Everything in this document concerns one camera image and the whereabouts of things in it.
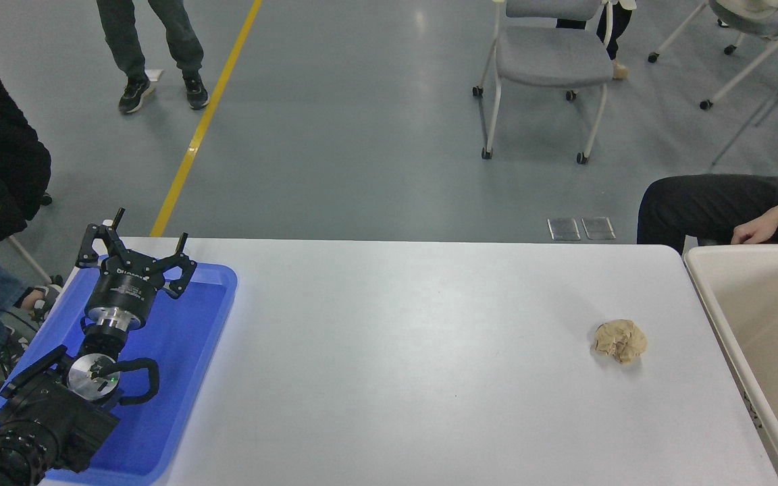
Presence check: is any metal floor plate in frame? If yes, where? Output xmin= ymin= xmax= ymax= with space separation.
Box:
xmin=548 ymin=217 xmax=581 ymax=241
xmin=582 ymin=217 xmax=617 ymax=240

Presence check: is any large pale bin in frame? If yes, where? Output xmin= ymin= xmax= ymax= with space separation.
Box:
xmin=683 ymin=244 xmax=778 ymax=486

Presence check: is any person's hand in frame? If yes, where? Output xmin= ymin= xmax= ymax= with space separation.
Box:
xmin=731 ymin=213 xmax=778 ymax=246

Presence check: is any grey chair with white frame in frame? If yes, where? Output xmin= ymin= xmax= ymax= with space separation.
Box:
xmin=647 ymin=0 xmax=778 ymax=112

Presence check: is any crumpled tan paper ball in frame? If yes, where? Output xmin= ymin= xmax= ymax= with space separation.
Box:
xmin=592 ymin=319 xmax=648 ymax=365

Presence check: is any standing person with black shoes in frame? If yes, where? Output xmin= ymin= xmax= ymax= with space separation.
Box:
xmin=97 ymin=0 xmax=209 ymax=114

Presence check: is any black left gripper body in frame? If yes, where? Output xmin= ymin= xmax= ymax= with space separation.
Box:
xmin=85 ymin=255 xmax=167 ymax=318

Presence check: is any white chair leg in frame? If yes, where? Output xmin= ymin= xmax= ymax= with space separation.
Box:
xmin=5 ymin=233 xmax=64 ymax=286

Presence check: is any blue plastic tray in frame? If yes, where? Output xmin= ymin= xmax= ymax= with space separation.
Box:
xmin=0 ymin=260 xmax=238 ymax=485

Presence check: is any standing person with pale shoes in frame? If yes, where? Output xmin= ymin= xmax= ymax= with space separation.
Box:
xmin=556 ymin=0 xmax=635 ymax=80

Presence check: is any grey chair with white legs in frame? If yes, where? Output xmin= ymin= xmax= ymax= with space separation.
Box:
xmin=473 ymin=0 xmax=616 ymax=165

